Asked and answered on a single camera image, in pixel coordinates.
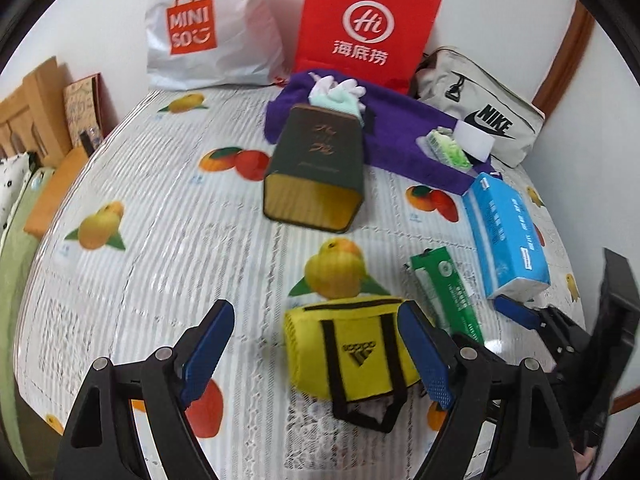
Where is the green sachet packet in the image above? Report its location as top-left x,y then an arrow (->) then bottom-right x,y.
408,247 -> 484,344

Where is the yellow Adidas mini bag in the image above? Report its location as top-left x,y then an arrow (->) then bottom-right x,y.
283,296 -> 420,434

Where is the green wet wipes pack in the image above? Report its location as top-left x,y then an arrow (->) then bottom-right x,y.
425,127 -> 473,172

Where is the dark green gold box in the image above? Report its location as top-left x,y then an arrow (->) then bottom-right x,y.
262,104 -> 364,233

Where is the green cloth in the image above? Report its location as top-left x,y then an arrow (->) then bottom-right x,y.
308,89 -> 363,124

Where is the blue tissue pack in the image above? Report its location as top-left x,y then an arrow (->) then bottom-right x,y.
463,172 -> 550,302

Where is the fruit print tablecloth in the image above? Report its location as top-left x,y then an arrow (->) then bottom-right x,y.
12,84 -> 589,480

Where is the white sponge block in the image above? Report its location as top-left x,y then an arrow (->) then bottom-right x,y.
452,120 -> 495,162

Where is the purple fabric storage tray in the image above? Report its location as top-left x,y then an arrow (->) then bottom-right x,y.
264,68 -> 495,195

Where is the beige Nike bag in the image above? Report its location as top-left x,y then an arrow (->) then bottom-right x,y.
414,47 -> 546,167

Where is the brown patterned box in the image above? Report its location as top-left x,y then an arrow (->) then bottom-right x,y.
63,73 -> 104,148

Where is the crumpled white tissue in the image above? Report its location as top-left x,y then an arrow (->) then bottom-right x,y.
308,72 -> 367,99

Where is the red Haidilao paper bag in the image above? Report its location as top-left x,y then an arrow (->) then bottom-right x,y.
294,0 -> 442,93

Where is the white Miniso plastic bag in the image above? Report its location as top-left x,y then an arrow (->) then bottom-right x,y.
145,0 -> 284,91

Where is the brown wooden door frame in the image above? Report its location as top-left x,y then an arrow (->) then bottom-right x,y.
533,1 -> 596,118

